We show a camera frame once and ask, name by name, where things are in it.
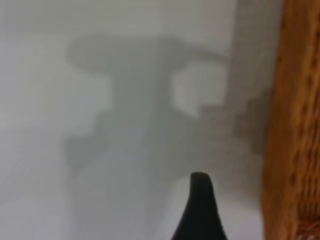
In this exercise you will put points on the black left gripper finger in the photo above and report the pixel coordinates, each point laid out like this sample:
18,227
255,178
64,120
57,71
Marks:
200,215

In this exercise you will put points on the light brown wicker basket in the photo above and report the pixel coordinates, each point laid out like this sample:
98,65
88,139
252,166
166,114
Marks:
292,125

